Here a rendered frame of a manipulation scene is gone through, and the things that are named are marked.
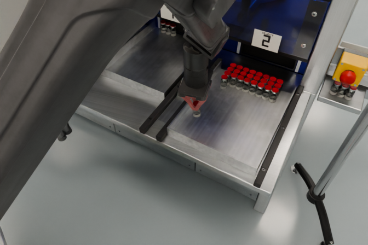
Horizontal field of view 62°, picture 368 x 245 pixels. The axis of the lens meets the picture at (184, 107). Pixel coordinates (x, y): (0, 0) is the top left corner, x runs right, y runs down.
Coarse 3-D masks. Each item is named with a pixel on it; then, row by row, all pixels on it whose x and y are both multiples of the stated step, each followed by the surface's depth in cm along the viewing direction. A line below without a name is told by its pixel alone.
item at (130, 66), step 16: (144, 32) 118; (160, 32) 121; (128, 48) 112; (144, 48) 114; (160, 48) 114; (176, 48) 114; (112, 64) 107; (128, 64) 107; (144, 64) 107; (160, 64) 107; (176, 64) 107; (128, 80) 98; (144, 80) 101; (160, 80) 101; (176, 80) 97; (160, 96) 94
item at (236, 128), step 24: (216, 72) 103; (216, 96) 96; (240, 96) 96; (288, 96) 96; (192, 120) 89; (216, 120) 89; (240, 120) 89; (264, 120) 89; (192, 144) 82; (216, 144) 83; (240, 144) 83; (264, 144) 83; (240, 168) 78
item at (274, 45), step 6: (258, 30) 92; (258, 36) 93; (276, 36) 90; (252, 42) 96; (258, 42) 95; (264, 42) 94; (270, 42) 93; (276, 42) 92; (264, 48) 95; (270, 48) 94; (276, 48) 93
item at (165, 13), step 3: (165, 6) 104; (162, 9) 106; (165, 9) 105; (168, 9) 104; (162, 12) 106; (165, 12) 106; (168, 12) 105; (162, 15) 107; (165, 15) 107; (168, 15) 106; (171, 15) 105; (165, 18) 107; (168, 18) 107; (171, 18) 106; (174, 18) 105; (177, 21) 106
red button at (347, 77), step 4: (344, 72) 84; (348, 72) 84; (352, 72) 84; (340, 76) 85; (344, 76) 84; (348, 76) 83; (352, 76) 83; (340, 80) 86; (344, 80) 85; (348, 80) 84; (352, 80) 84; (344, 84) 86; (348, 84) 85
